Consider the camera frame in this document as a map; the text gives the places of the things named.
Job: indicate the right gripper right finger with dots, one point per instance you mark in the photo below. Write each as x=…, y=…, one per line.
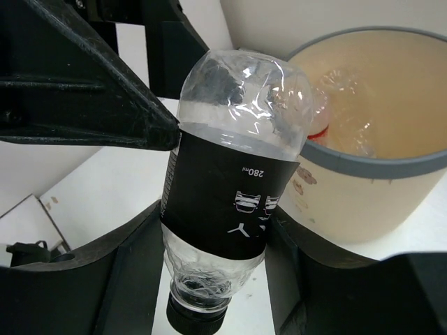
x=317, y=287

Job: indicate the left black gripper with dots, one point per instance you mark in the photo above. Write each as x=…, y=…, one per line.
x=62, y=84

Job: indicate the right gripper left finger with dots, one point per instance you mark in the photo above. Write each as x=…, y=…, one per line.
x=108, y=286

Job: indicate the clear bottle white cap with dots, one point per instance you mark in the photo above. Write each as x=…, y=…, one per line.
x=351, y=129

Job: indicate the small bottle with black cap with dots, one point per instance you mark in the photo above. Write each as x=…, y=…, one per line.
x=244, y=118

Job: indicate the beige bin with grey rim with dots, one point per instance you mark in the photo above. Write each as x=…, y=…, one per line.
x=385, y=144

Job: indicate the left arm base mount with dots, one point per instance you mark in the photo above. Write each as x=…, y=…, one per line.
x=24, y=254

